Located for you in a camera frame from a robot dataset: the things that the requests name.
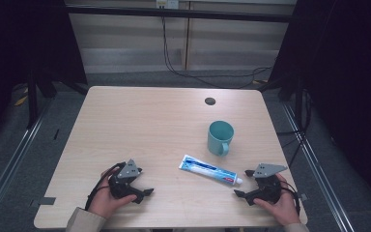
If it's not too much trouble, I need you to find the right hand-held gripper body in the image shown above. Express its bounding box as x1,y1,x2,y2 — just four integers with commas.
252,162,289,205

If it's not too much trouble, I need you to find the black horizontal bar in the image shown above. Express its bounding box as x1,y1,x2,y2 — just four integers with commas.
65,5,294,24

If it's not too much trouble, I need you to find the teal cup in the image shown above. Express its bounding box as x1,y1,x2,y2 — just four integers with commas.
207,120,236,159

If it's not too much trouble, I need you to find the black hanging cable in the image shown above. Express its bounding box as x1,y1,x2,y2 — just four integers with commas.
159,14,273,90

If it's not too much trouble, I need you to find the yellow scrap on floor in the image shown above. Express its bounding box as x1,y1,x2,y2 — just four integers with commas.
14,94,29,107

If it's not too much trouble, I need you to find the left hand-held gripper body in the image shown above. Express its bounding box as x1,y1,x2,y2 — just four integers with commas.
108,159,143,199

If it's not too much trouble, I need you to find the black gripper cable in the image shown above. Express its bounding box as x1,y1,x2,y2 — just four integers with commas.
84,161,127,212
279,179,301,217

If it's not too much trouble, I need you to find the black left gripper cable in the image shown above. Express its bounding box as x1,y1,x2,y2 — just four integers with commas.
84,161,127,212

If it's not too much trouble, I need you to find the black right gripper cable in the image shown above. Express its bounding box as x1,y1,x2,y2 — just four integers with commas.
279,179,301,217

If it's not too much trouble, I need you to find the grey tape strip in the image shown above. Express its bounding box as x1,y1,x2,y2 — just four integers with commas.
30,196,57,208

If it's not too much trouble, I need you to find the person's right hand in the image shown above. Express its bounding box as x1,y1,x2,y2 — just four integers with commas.
253,173,300,227

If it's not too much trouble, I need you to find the blue and white toothpaste tube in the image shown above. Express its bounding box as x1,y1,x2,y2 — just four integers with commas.
178,154,243,187

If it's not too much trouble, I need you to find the white wall power outlet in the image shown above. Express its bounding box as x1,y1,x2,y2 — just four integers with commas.
155,0,180,10

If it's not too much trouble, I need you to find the metal floor rail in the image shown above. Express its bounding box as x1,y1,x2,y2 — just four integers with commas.
280,101,357,232
0,107,47,225

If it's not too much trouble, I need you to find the black curtain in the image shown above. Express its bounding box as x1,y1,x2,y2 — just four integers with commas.
268,0,371,211
0,0,89,149

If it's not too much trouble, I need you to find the black metal stand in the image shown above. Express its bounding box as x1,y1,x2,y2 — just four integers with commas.
25,69,90,130
260,75,315,168

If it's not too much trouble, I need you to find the person's left hand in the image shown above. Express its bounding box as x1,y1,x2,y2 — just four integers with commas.
88,166,138,219

